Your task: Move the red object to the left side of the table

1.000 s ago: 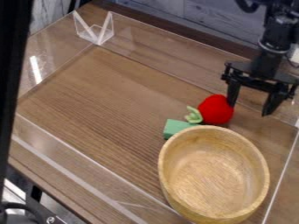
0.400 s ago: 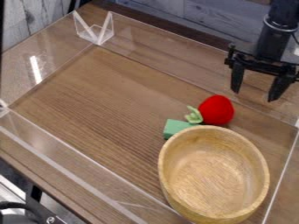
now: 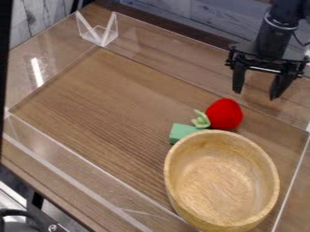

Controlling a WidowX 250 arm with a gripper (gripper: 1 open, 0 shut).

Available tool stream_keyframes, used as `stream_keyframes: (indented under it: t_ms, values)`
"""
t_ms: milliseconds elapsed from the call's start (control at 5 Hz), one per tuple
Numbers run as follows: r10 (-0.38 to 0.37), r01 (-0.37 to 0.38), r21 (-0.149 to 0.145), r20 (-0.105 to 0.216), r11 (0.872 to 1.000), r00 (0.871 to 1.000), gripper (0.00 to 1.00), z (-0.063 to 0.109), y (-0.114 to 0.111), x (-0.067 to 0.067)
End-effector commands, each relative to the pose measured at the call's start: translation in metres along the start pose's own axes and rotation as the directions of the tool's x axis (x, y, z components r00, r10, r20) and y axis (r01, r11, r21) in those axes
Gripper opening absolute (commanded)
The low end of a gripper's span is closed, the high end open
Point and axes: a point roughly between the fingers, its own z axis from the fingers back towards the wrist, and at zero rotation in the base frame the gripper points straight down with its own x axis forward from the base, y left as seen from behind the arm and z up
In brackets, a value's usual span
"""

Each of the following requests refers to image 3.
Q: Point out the clear acrylic corner bracket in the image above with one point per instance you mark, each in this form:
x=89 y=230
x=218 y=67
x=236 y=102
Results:
x=98 y=35

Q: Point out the green foam block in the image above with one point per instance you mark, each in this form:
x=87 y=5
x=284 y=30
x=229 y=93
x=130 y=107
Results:
x=180 y=131

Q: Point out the black table frame bracket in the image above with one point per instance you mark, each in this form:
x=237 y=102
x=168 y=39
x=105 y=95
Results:
x=49 y=224

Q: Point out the red plush strawberry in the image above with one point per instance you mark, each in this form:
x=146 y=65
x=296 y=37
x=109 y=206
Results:
x=222 y=116

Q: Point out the clear acrylic tray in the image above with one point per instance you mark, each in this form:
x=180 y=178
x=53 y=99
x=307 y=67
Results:
x=90 y=111

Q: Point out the dark foreground post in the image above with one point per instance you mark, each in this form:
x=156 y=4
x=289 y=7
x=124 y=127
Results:
x=6 y=17

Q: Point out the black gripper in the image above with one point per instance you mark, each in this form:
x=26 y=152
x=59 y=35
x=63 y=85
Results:
x=288 y=68

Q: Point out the wooden bowl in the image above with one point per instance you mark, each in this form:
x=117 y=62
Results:
x=221 y=181

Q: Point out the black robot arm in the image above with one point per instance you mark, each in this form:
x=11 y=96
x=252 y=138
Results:
x=268 y=53

